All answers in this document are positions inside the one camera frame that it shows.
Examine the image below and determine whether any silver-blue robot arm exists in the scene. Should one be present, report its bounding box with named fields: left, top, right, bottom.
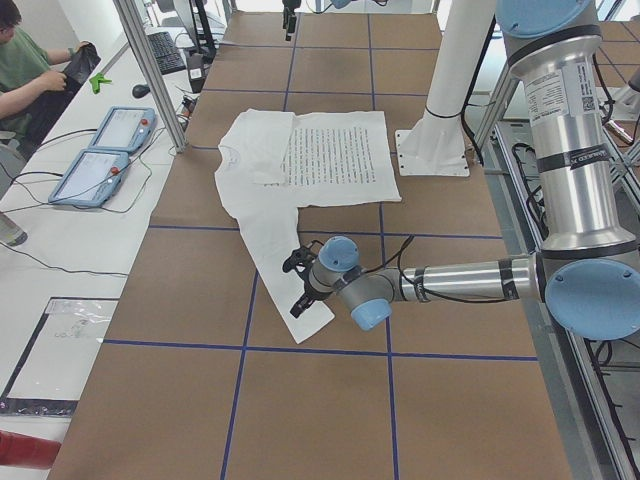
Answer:
left=283, top=1, right=639, bottom=340

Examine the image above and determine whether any near blue teach pendant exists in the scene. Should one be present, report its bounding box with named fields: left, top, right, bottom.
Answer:
left=48, top=149, right=130, bottom=208

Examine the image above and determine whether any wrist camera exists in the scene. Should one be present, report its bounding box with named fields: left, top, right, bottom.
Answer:
left=282, top=240, right=317, bottom=276

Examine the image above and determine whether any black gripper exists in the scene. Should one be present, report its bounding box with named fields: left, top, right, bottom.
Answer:
left=290, top=279, right=325, bottom=318
left=282, top=0, right=296, bottom=40

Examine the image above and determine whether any red object at edge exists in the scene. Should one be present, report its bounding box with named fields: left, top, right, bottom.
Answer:
left=0, top=430, right=61, bottom=469

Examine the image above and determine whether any black computer mouse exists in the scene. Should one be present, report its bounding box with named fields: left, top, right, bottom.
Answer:
left=131, top=84, right=150, bottom=99

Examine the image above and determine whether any aluminium frame post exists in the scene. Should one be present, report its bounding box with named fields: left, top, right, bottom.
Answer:
left=113, top=0, right=187, bottom=153

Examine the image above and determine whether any aluminium frame rail structure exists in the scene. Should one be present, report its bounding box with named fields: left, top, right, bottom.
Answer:
left=474, top=70, right=639, bottom=479

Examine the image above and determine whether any far blue teach pendant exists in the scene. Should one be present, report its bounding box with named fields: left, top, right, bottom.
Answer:
left=89, top=106, right=157, bottom=154

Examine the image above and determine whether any green plastic clip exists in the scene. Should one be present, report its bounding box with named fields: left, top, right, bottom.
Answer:
left=89, top=73, right=112, bottom=94

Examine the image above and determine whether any plastic-bagged white garment package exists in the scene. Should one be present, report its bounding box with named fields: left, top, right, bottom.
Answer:
left=1, top=297, right=118, bottom=418

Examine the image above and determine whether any blue teach pendant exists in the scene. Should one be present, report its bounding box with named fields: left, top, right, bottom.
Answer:
left=89, top=106, right=157, bottom=154
left=48, top=149, right=130, bottom=208

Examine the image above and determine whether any person in green shirt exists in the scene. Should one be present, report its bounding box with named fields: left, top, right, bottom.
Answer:
left=1, top=1, right=90, bottom=150

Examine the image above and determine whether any black garment in hands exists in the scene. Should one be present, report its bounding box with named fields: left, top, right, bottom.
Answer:
left=63, top=43, right=101, bottom=92

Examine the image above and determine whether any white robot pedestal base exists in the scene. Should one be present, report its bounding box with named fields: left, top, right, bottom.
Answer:
left=396, top=0, right=496, bottom=177

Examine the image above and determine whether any black keyboard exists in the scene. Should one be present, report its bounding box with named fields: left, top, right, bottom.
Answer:
left=147, top=31, right=186, bottom=75

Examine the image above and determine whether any white long-sleeve printed shirt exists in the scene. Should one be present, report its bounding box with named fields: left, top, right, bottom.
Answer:
left=215, top=109, right=401, bottom=343

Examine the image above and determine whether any brown paper table cover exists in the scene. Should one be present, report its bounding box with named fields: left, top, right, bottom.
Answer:
left=47, top=12, right=640, bottom=480

